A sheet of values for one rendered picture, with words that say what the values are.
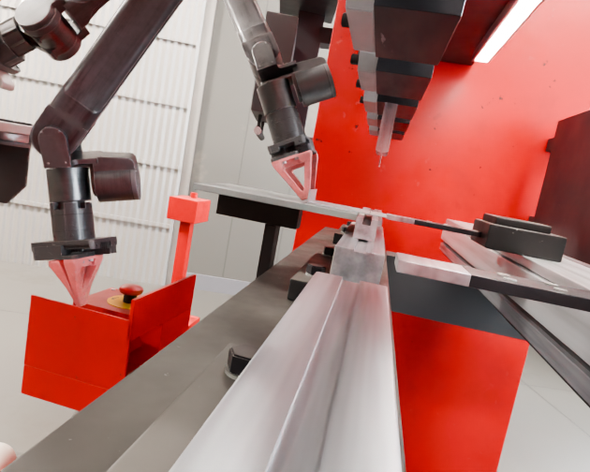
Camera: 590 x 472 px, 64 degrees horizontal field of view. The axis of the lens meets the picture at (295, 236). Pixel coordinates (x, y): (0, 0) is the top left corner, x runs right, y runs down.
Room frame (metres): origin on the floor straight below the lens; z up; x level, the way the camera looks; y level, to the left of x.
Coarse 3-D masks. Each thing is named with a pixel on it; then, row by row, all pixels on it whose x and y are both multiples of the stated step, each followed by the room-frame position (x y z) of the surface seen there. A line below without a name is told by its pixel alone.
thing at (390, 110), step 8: (392, 104) 0.75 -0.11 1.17; (384, 112) 0.75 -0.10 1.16; (392, 112) 0.75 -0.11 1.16; (384, 120) 0.75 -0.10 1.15; (392, 120) 0.75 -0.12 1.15; (384, 128) 0.75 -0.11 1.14; (392, 128) 0.75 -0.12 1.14; (384, 136) 0.75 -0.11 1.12; (376, 144) 0.76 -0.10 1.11; (384, 144) 0.75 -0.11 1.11; (376, 152) 0.79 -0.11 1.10; (384, 152) 0.75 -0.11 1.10
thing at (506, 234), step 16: (416, 224) 0.77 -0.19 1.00; (432, 224) 0.77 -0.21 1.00; (480, 224) 0.77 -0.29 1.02; (496, 224) 0.72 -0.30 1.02; (512, 224) 0.72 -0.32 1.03; (528, 224) 0.72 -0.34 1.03; (480, 240) 0.75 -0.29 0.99; (496, 240) 0.71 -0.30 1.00; (512, 240) 0.71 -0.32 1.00; (528, 240) 0.70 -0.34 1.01; (544, 240) 0.70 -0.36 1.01; (560, 240) 0.70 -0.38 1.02; (528, 256) 0.70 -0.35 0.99; (544, 256) 0.70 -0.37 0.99; (560, 256) 0.70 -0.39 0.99
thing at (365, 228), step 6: (360, 216) 0.68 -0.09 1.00; (366, 216) 0.84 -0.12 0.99; (360, 222) 0.67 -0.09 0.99; (366, 222) 0.71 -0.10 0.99; (372, 222) 0.67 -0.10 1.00; (360, 228) 0.67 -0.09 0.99; (366, 228) 0.67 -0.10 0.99; (372, 228) 0.66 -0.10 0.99; (354, 234) 0.67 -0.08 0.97; (360, 234) 0.67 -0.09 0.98; (366, 234) 0.67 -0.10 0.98; (372, 234) 0.66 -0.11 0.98; (366, 240) 0.67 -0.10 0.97; (372, 240) 0.66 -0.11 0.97
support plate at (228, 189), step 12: (216, 192) 0.75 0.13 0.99; (228, 192) 0.75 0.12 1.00; (240, 192) 0.75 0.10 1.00; (252, 192) 0.78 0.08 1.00; (264, 192) 0.85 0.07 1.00; (276, 204) 0.74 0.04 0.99; (288, 204) 0.73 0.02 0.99; (300, 204) 0.73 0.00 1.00; (312, 204) 0.75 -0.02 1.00; (336, 216) 0.72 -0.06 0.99; (348, 216) 0.72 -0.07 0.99
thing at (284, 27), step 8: (272, 16) 1.83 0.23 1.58; (280, 16) 1.83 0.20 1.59; (288, 16) 1.83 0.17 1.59; (272, 24) 1.83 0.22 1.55; (280, 24) 1.83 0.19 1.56; (288, 24) 1.83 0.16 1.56; (296, 24) 1.83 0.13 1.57; (280, 32) 1.83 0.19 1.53; (288, 32) 1.83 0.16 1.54; (296, 32) 1.89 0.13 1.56; (280, 40) 1.83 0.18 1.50; (288, 40) 1.83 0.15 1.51; (280, 48) 1.83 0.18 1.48; (288, 48) 1.83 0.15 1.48; (288, 56) 1.83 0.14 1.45; (256, 88) 1.83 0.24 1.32; (256, 96) 1.83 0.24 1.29; (256, 104) 1.83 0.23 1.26; (256, 112) 1.90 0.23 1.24; (264, 120) 2.15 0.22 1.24
